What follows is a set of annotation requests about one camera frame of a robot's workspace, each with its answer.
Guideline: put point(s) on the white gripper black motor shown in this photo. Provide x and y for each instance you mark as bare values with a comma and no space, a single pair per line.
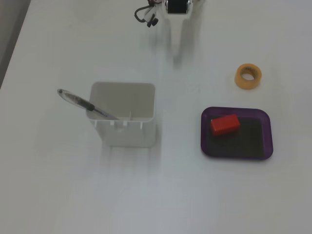
176,17

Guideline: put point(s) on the red rectangular cube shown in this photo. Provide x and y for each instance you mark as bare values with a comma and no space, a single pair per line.
224,124

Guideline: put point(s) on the yellow tape roll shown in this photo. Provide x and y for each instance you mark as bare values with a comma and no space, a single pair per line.
243,84

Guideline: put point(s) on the white plastic pen holder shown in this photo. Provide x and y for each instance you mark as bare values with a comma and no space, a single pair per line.
126,134

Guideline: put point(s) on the black ballpoint pen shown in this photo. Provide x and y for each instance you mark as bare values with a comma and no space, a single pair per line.
78,100

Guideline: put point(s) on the black tray liner pad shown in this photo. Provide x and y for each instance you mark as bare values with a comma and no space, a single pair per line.
243,143

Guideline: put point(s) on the purple metal tray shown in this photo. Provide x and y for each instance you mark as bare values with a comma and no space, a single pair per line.
267,126

